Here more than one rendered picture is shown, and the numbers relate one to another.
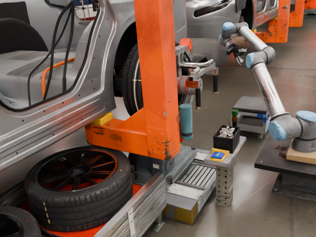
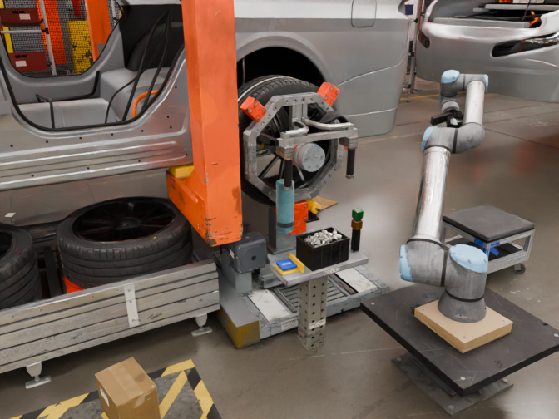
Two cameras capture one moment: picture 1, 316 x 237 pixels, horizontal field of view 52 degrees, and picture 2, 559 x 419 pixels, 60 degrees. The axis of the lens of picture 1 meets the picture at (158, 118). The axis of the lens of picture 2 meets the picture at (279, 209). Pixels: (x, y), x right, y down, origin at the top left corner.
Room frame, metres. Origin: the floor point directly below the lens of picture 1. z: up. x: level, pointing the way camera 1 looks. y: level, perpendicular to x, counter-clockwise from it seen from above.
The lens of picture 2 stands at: (0.29, -1.32, 1.55)
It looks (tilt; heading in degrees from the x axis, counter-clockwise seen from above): 24 degrees down; 31
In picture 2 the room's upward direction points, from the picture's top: straight up
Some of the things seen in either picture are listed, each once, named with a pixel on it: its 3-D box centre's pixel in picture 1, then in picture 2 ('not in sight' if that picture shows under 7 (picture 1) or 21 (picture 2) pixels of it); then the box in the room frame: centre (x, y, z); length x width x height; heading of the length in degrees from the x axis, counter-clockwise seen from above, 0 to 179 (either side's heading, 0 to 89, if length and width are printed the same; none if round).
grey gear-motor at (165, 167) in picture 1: (147, 165); (238, 251); (2.19, 0.11, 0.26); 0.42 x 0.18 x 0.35; 59
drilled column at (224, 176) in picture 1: (224, 177); (312, 306); (2.00, -0.45, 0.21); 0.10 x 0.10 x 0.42; 59
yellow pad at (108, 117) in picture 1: (99, 117); (184, 168); (2.14, 0.41, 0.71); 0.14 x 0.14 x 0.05; 59
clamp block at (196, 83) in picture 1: (193, 82); (284, 150); (2.08, -0.26, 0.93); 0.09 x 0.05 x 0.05; 59
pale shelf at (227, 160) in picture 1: (226, 148); (319, 263); (2.03, -0.47, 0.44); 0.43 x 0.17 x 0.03; 149
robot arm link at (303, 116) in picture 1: (305, 124); (464, 270); (2.13, -1.07, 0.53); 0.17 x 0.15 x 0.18; 101
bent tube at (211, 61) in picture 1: (197, 58); (327, 116); (2.35, -0.32, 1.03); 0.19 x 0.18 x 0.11; 59
